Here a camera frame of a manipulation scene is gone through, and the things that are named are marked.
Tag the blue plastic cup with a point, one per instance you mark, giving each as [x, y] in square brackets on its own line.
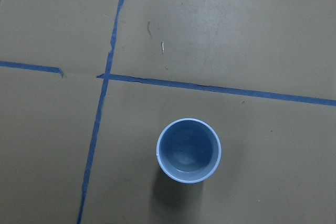
[188, 150]

